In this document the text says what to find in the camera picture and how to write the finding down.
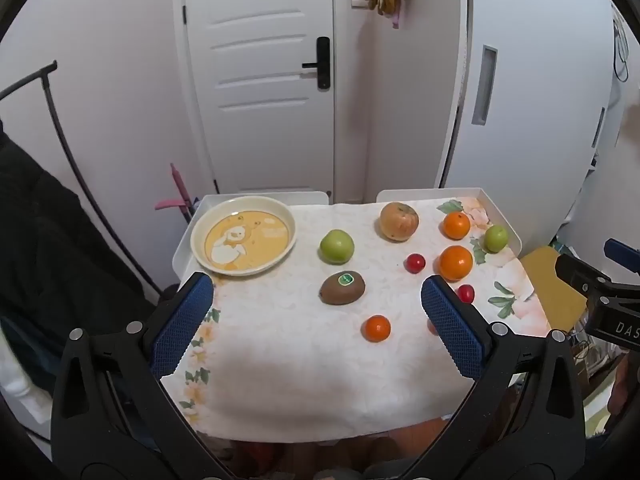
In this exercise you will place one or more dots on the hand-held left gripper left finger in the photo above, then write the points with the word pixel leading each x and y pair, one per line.
pixel 182 320

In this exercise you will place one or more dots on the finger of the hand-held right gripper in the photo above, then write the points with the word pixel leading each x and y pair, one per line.
pixel 580 272
pixel 622 252

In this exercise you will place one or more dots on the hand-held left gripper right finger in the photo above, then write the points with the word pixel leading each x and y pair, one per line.
pixel 452 325

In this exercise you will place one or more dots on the red cherry tomato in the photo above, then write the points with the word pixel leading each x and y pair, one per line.
pixel 414 263
pixel 466 293

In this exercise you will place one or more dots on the large orange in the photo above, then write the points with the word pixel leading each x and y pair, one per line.
pixel 455 262

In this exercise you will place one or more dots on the small green apple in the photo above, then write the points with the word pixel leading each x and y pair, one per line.
pixel 495 238

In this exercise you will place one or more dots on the cream plate with cartoon print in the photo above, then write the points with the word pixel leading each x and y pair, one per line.
pixel 243 242

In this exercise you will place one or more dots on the brown kiwi with green sticker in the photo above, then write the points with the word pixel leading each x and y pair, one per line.
pixel 342 288

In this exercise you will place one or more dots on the large green apple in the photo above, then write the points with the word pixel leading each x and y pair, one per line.
pixel 337 246

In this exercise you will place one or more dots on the yellow cardboard sheet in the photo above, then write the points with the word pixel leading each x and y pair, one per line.
pixel 555 285

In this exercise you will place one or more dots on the white tray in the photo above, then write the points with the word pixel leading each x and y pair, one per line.
pixel 186 247
pixel 502 215

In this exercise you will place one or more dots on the striped green rug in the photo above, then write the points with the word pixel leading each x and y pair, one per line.
pixel 597 410

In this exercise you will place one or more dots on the medium orange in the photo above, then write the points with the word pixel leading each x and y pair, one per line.
pixel 456 225

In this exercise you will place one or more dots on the brown russet apple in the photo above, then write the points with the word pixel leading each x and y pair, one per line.
pixel 398 221

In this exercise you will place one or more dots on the pink plastic tool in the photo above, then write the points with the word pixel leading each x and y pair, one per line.
pixel 177 200

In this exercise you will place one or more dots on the white floral tablecloth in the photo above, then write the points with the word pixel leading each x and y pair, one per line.
pixel 300 360

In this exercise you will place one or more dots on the dark clothing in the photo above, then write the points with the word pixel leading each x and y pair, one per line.
pixel 50 260

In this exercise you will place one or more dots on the white panel door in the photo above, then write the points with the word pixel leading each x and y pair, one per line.
pixel 260 125

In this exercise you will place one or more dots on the black clothes rack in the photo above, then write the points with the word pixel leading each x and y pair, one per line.
pixel 65 145

